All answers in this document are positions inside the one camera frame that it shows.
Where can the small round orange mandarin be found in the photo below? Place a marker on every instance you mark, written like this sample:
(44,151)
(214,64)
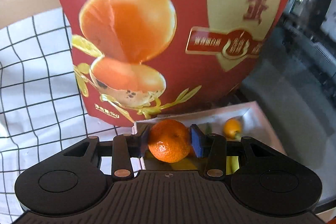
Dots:
(232,128)

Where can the white black grid tablecloth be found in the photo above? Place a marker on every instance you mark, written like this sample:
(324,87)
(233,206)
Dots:
(42,111)

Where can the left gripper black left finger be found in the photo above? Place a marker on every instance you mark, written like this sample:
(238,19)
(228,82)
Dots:
(125,147)

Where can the pink cardboard box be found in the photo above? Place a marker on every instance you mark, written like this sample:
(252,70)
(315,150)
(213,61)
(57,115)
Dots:
(247,117)

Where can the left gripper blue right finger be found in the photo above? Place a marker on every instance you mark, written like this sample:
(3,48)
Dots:
(213,147)

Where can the red egg gift box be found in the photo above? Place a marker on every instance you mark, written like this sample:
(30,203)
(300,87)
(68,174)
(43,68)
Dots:
(136,59)

